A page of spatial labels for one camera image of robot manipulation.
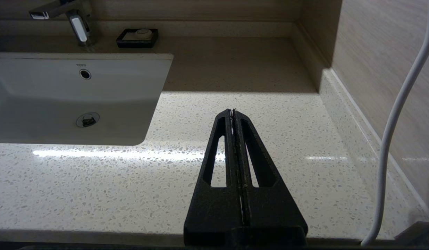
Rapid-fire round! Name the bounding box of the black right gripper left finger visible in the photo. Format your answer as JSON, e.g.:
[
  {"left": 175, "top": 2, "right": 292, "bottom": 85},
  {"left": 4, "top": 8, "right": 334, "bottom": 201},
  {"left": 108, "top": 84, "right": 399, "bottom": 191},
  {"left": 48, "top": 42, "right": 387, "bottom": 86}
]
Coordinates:
[{"left": 184, "top": 109, "right": 244, "bottom": 241}]

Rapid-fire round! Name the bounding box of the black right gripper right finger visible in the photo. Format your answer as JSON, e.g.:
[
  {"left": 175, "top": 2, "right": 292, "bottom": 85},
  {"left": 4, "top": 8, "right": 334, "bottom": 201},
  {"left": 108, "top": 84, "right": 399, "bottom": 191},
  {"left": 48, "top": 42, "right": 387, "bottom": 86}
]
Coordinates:
[{"left": 233, "top": 109, "right": 309, "bottom": 241}]

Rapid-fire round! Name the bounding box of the chrome sink drain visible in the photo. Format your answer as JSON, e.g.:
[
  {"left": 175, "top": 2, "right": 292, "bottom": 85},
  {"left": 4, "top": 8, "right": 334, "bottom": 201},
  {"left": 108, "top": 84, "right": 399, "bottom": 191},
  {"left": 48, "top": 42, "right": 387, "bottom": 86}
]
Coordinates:
[{"left": 76, "top": 112, "right": 100, "bottom": 128}]

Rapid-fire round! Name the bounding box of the black soap dish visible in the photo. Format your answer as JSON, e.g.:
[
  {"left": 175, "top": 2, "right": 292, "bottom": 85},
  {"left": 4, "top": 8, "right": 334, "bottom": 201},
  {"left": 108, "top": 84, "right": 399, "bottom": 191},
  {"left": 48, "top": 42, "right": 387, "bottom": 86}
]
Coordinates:
[{"left": 116, "top": 28, "right": 159, "bottom": 48}]

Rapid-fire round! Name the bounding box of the white ceramic sink basin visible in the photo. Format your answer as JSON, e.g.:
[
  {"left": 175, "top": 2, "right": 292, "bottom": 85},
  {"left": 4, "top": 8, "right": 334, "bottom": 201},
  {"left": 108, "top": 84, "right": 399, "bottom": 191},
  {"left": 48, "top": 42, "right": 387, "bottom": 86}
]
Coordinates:
[{"left": 0, "top": 53, "right": 174, "bottom": 146}]

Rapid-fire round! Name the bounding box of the chrome faucet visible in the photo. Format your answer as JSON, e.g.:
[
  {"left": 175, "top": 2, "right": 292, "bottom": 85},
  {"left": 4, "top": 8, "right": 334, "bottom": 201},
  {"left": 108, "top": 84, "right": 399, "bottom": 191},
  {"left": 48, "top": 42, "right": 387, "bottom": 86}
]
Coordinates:
[{"left": 29, "top": 0, "right": 97, "bottom": 48}]

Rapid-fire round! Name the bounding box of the white cable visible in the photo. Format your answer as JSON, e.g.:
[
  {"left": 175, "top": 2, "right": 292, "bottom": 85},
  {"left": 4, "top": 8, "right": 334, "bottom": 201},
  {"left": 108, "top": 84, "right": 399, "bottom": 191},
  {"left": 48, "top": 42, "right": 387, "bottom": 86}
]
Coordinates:
[{"left": 361, "top": 0, "right": 429, "bottom": 248}]

